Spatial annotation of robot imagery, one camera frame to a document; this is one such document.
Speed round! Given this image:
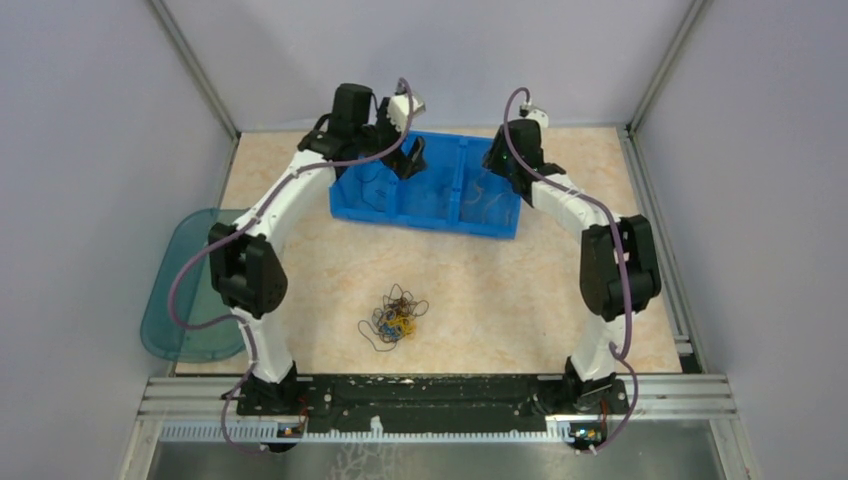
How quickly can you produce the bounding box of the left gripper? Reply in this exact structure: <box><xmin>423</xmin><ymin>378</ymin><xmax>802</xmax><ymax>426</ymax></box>
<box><xmin>354</xmin><ymin>97</ymin><xmax>426</xmax><ymax>178</ymax></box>

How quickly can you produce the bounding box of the dark blue cable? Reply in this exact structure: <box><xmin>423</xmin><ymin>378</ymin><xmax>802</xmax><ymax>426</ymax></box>
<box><xmin>357</xmin><ymin>165</ymin><xmax>399</xmax><ymax>215</ymax></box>

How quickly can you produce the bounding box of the coloured cable bundle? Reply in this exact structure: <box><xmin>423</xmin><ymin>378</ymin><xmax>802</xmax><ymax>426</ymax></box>
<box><xmin>357</xmin><ymin>283</ymin><xmax>431</xmax><ymax>354</ymax></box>

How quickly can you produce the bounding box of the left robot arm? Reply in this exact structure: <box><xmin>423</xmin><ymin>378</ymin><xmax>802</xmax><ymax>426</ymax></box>
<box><xmin>207</xmin><ymin>78</ymin><xmax>427</xmax><ymax>415</ymax></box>

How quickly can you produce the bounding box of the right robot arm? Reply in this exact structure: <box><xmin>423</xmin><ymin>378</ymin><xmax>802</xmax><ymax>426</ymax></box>
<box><xmin>483</xmin><ymin>118</ymin><xmax>661</xmax><ymax>412</ymax></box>

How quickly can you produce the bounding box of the blue three-compartment bin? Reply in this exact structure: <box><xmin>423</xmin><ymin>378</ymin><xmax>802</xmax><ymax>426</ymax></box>
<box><xmin>329</xmin><ymin>131</ymin><xmax>522</xmax><ymax>240</ymax></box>

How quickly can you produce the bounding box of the teal transparent plastic tray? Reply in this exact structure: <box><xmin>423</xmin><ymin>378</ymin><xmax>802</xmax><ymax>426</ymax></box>
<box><xmin>140</xmin><ymin>208</ymin><xmax>245</xmax><ymax>364</ymax></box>

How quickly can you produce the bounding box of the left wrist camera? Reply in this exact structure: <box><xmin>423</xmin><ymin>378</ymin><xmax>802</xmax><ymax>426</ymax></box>
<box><xmin>386</xmin><ymin>92</ymin><xmax>426</xmax><ymax>132</ymax></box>

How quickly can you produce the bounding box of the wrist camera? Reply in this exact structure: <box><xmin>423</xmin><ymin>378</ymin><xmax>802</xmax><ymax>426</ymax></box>
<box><xmin>386</xmin><ymin>92</ymin><xmax>426</xmax><ymax>132</ymax></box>
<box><xmin>519</xmin><ymin>102</ymin><xmax>550</xmax><ymax>129</ymax></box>

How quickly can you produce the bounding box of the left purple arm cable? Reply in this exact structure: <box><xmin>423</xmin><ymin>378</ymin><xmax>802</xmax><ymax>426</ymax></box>
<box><xmin>165</xmin><ymin>77</ymin><xmax>415</xmax><ymax>455</ymax></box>

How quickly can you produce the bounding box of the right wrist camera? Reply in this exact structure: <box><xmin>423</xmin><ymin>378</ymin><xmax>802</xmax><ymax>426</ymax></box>
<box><xmin>519</xmin><ymin>102</ymin><xmax>550</xmax><ymax>129</ymax></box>

